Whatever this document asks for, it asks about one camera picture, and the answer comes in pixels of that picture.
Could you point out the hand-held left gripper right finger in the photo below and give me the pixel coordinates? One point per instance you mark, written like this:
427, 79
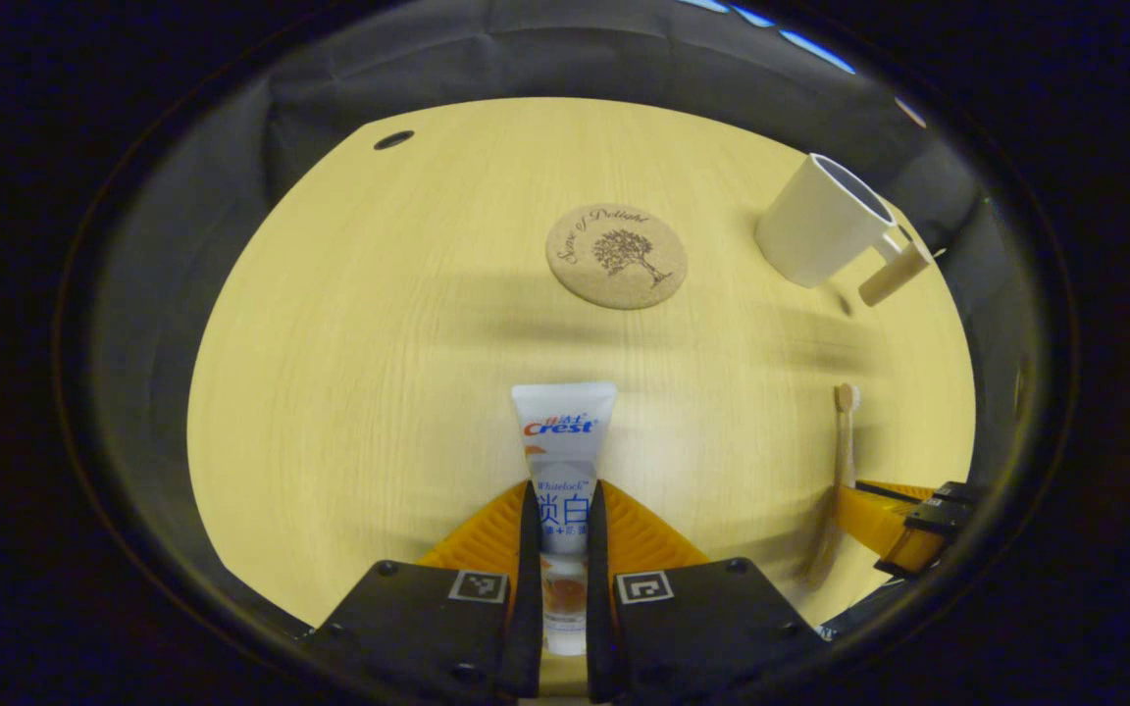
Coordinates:
598, 588

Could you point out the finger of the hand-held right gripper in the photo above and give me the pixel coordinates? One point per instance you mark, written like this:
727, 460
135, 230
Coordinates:
884, 525

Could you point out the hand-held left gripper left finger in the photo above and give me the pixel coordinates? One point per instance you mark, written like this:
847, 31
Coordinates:
530, 588

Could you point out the wooden toothbrush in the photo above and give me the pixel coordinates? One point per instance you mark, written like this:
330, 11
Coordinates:
847, 441

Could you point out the white toothpaste tube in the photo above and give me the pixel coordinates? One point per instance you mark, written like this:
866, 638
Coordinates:
565, 446

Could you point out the round cork coaster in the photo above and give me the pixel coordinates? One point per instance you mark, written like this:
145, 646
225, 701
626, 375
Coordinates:
616, 257

